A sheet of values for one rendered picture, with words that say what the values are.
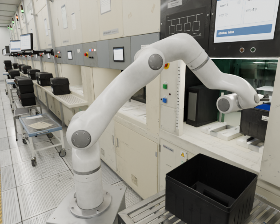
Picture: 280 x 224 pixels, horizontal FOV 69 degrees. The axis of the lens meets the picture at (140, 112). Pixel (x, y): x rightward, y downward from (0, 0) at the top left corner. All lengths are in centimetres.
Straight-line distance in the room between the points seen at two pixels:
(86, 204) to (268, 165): 80
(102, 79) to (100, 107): 192
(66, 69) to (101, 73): 150
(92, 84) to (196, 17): 173
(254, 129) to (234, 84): 48
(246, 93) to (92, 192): 77
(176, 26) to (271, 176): 94
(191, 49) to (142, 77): 23
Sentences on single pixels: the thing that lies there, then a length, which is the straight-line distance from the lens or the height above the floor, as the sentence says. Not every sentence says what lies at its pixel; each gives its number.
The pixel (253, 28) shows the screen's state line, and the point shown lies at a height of 152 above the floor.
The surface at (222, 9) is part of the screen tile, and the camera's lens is 116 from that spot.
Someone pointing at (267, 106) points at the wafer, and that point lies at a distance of 139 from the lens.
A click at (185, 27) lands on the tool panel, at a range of 130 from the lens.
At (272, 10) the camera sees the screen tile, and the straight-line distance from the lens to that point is 105.
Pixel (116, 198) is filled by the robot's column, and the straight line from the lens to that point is 106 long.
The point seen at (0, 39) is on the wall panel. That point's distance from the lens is 1429.
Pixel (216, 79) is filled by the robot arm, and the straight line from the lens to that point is 92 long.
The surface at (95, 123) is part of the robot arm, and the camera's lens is 78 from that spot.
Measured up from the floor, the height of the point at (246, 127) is 99.
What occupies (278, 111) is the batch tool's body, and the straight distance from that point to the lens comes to 98.
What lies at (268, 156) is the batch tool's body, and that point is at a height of 99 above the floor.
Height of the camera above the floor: 142
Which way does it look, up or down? 16 degrees down
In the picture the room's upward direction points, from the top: 1 degrees counter-clockwise
